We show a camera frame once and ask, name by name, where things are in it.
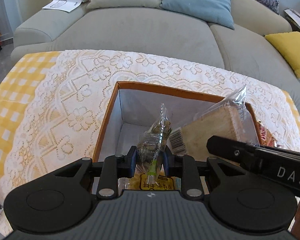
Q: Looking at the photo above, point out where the orange cardboard box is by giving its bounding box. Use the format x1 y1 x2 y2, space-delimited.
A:
93 81 260 161

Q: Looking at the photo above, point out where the red noodle snack packet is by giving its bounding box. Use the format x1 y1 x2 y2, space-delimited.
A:
257 121 277 147

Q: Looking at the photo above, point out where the yellow waffle snack packet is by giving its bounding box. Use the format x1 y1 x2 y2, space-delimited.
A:
117 172 182 196

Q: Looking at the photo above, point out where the clear green snack packet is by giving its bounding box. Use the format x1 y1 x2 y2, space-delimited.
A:
136 103 171 185

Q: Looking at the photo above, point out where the yellow cushion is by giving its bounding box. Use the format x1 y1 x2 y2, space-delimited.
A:
264 31 300 79

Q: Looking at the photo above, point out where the sliced bread bag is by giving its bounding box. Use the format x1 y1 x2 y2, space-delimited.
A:
169 85 259 161

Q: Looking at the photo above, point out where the white booklet on armrest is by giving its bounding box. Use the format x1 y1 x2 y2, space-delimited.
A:
42 0 90 12

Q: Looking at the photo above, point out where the beige fabric sofa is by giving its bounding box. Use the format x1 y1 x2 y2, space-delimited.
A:
11 0 300 114

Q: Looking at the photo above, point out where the yellow checked tablecloth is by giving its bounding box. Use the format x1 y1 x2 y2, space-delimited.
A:
0 50 300 205

